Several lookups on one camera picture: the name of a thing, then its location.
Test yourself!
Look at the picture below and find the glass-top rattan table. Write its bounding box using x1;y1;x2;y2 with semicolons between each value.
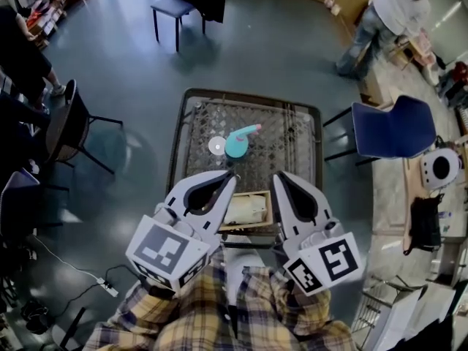
166;88;325;250

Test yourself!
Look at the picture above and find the black mesh chair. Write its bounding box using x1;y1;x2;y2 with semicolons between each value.
45;78;124;175

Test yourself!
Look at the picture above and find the white power cable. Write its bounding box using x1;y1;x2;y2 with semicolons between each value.
27;234;99;282

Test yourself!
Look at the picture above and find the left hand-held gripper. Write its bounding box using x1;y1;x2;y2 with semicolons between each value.
126;170;237;294

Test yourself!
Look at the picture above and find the wooden tray box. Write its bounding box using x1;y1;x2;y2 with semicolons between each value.
218;190;278;230

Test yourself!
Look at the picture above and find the teal spray bottle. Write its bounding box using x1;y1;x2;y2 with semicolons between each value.
224;123;263;159

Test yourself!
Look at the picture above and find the wooden bench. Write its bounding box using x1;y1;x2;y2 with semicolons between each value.
400;155;432;256

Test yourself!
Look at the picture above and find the person's left forearm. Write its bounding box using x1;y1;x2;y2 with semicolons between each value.
83;282;191;351

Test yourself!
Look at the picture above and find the white round-window appliance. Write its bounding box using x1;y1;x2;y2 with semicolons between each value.
420;148;462;189

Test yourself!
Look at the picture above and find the black bag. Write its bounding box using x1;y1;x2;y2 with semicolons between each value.
404;194;445;255

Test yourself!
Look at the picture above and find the white power strip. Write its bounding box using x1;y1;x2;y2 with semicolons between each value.
95;276;120;298

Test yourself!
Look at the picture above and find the yellow plaid shirt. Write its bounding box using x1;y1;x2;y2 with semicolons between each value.
82;246;358;351

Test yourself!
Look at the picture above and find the blue-seat black-leg chair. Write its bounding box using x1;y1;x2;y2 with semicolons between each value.
151;0;208;53

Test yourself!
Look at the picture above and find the white undershirt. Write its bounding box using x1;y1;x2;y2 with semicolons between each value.
222;235;273;303

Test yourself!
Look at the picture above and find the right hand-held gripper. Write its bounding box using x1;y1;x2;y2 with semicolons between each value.
272;171;364;298

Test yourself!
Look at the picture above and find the person's right forearm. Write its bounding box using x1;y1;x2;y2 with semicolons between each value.
288;287;358;351

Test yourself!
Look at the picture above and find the white round disc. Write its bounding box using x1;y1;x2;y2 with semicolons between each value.
208;136;226;156

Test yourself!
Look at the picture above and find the black power cable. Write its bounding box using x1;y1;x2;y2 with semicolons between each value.
54;264;139;320

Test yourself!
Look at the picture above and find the blue plastic chair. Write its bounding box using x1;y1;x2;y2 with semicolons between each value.
323;94;438;167

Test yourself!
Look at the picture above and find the pale plastic bag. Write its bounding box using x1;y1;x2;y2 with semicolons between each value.
223;195;267;224

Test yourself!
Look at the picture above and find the metal wire rack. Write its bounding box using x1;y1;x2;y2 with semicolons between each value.
352;274;427;347

